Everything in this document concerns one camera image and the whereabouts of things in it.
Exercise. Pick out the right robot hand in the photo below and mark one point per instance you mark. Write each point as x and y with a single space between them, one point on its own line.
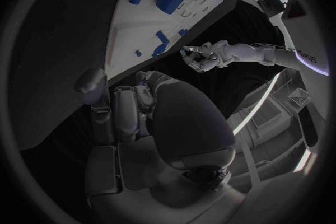
183 123

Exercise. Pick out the small blue plug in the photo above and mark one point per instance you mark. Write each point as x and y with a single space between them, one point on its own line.
138 53

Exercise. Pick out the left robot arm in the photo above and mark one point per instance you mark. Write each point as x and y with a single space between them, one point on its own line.
249 52

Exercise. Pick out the dark workshop machine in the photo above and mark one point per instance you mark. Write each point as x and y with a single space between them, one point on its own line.
269 0

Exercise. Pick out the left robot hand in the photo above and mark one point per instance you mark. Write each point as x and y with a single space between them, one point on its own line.
207 64

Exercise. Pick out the blue angled block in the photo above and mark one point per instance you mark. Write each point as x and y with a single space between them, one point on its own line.
159 50

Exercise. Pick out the small blue part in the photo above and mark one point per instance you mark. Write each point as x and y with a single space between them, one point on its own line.
143 82
184 51

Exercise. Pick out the white task board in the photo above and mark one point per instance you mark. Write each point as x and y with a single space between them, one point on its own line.
136 24

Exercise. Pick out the blue peg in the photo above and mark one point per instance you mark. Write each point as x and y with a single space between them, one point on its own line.
161 36

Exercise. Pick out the small blue block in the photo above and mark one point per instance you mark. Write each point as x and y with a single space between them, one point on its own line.
183 32

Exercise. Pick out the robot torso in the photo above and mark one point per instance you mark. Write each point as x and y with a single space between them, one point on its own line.
304 39

